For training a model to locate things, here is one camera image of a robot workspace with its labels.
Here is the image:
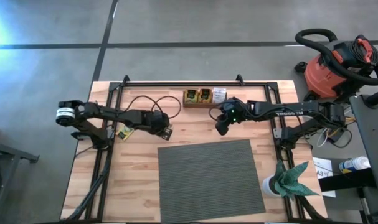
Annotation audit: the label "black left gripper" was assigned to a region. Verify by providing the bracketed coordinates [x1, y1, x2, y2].
[144, 110, 174, 141]

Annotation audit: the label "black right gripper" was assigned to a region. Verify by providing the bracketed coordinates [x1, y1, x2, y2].
[215, 100, 255, 136]

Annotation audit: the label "white Tazo tea packet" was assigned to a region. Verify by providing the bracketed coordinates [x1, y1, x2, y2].
[212, 87, 227, 103]

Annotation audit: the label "wooden compartment box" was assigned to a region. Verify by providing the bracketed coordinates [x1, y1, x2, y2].
[182, 88, 229, 109]

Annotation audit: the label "grey woven placemat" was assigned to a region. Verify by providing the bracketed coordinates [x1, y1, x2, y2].
[157, 139, 267, 224]

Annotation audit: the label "white plant pot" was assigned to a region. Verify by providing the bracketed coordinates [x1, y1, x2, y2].
[262, 175, 281, 198]

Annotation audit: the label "green artificial plant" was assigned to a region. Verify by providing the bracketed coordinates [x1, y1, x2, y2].
[272, 160, 320, 200]

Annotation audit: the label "white paper sheet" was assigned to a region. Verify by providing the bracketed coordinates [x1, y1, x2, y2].
[312, 157, 336, 198]

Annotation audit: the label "orange shop vacuum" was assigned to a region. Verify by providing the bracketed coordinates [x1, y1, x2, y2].
[302, 34, 378, 100]
[294, 27, 378, 106]

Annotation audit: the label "black power adapter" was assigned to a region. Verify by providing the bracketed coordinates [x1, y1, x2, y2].
[327, 126, 348, 144]

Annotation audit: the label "black shelf beam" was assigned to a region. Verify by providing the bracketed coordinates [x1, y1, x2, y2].
[318, 167, 376, 192]

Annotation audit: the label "white and blue spray can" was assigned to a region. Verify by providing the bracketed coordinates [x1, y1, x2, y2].
[338, 156, 372, 174]

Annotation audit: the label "dark grey desk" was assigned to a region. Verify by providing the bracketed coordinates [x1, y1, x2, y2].
[349, 93, 378, 194]

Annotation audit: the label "black metal stand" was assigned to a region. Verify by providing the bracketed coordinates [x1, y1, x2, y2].
[0, 124, 40, 218]

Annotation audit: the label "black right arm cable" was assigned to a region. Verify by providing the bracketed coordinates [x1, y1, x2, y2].
[209, 96, 236, 122]

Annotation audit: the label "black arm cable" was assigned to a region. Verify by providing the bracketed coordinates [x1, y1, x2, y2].
[209, 96, 236, 122]
[123, 95, 182, 121]

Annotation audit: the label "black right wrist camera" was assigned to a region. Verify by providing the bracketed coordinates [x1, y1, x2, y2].
[222, 98, 239, 115]

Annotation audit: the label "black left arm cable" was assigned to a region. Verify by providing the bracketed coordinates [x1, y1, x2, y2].
[123, 95, 182, 121]

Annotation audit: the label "grey metal base bracket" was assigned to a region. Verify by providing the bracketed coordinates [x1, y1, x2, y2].
[272, 126, 285, 140]

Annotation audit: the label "black frame rails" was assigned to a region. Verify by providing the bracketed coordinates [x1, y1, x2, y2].
[62, 82, 124, 222]
[265, 81, 328, 222]

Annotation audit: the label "floor cables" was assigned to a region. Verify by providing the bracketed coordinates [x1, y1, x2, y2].
[313, 104, 356, 149]

